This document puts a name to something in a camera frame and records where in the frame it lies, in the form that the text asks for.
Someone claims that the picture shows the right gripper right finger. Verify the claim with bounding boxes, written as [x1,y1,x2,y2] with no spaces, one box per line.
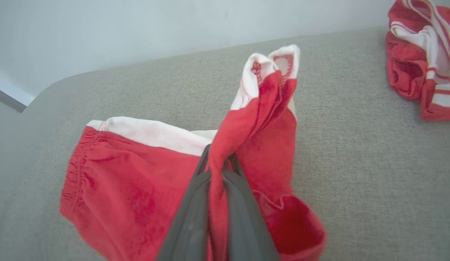
[222,154,280,261]

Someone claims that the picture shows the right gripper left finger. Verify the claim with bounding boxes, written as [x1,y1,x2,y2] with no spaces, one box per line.
[156,144,211,261]

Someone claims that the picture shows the red shorts with white stripes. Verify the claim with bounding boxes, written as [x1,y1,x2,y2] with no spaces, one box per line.
[59,44,327,261]

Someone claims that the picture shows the red basketball jersey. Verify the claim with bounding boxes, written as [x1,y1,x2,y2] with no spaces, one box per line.
[385,0,450,121]

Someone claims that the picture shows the white wall baseboard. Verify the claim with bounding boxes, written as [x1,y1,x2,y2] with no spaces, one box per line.
[0,67,36,113]

